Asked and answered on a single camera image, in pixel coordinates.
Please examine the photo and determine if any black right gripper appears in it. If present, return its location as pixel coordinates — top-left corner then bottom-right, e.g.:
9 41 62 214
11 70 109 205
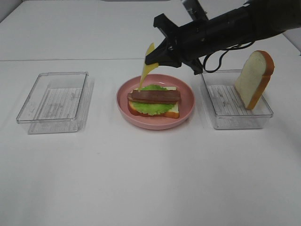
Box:
144 14 203 75

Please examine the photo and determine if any yellow cheese slice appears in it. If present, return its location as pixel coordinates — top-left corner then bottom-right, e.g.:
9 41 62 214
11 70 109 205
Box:
138 42 159 91

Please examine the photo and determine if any tray bacon strip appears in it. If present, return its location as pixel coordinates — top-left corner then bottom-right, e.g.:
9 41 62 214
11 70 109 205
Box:
127 90 181 104

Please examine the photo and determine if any green lettuce leaf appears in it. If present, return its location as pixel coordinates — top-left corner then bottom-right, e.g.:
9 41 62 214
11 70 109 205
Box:
128 84 177 116

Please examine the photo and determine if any bread slice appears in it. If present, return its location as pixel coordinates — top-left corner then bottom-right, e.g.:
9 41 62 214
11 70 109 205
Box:
127 89 180 119
234 50 275 110

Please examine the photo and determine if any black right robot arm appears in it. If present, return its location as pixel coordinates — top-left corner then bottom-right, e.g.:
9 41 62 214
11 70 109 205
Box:
145 0 301 74

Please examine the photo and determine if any pink round plate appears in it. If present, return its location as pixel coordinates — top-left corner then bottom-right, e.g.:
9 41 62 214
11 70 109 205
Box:
116 74 195 130

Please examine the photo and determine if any clear right plastic tray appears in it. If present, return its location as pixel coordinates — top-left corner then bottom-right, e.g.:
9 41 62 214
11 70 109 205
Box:
200 70 273 129

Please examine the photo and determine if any clear plastic tray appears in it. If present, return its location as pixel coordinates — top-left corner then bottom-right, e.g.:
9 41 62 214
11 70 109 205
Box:
16 72 93 134
200 70 273 129

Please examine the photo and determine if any clear left plastic tray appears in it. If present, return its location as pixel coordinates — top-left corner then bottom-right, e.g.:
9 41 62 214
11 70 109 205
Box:
16 72 93 134

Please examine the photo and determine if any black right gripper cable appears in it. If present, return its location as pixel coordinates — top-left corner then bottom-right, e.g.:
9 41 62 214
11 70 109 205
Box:
202 42 254 73

